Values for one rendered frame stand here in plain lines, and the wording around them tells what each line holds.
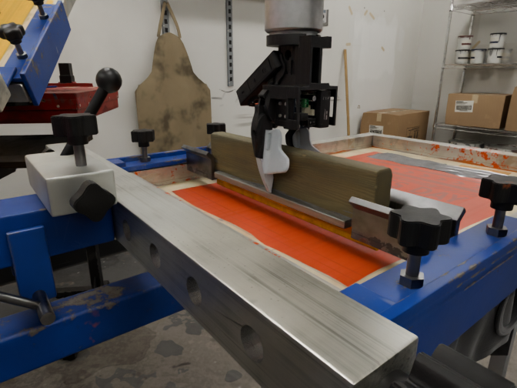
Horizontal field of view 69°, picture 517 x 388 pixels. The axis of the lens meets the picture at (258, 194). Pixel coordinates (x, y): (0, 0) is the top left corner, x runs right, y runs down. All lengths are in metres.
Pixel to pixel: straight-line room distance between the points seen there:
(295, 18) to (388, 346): 0.40
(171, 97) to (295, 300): 2.45
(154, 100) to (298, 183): 2.09
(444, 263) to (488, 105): 3.53
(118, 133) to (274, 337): 2.39
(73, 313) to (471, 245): 0.42
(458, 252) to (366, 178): 0.12
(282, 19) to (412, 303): 0.36
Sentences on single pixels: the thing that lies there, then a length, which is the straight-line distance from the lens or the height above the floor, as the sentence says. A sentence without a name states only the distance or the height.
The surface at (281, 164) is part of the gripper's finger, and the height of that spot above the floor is 1.05.
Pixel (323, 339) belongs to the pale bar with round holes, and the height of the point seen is 1.04.
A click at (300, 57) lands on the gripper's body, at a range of 0.50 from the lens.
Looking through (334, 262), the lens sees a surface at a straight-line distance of 0.45.
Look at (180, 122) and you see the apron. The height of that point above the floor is 0.84.
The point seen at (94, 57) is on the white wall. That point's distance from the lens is 2.51.
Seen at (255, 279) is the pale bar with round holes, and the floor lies 1.04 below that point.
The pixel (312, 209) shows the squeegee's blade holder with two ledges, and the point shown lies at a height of 0.99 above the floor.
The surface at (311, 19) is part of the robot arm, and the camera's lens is 0.51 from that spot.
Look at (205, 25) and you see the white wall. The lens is 2.81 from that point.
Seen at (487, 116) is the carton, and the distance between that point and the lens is 3.89.
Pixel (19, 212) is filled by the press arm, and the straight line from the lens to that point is 0.41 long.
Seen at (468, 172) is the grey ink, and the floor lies 0.96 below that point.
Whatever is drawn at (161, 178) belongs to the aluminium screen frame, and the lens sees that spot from 0.75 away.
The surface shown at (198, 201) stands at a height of 0.96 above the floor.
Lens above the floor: 1.16
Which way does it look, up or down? 18 degrees down
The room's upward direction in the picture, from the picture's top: straight up
